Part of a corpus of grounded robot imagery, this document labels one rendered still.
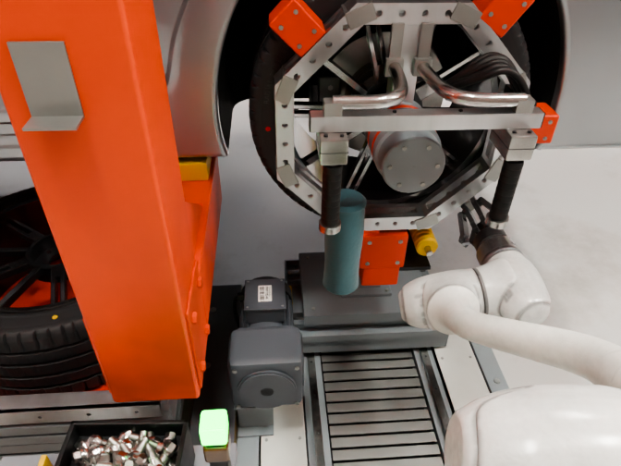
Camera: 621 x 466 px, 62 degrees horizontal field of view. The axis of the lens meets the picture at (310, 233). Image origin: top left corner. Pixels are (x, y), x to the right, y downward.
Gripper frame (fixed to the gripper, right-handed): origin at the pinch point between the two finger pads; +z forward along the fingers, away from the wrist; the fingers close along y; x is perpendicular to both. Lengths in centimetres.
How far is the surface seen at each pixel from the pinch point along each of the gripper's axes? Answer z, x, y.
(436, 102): 15.1, 18.9, 8.9
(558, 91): 5.3, 5.4, 31.5
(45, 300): 7, 57, -109
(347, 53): 15.1, 44.6, 1.0
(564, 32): 5.3, 17.1, 38.9
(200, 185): 3, 50, -44
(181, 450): -60, 41, -51
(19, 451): -39, 49, -105
